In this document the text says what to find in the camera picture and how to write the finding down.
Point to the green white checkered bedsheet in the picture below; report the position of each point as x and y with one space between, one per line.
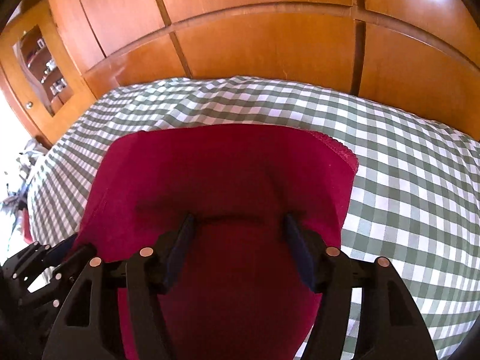
415 198

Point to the magenta red cloth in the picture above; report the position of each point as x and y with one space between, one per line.
238 294

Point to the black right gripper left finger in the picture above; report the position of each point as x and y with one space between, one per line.
113 309

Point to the wooden shelf cabinet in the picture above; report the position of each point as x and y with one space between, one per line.
50 91

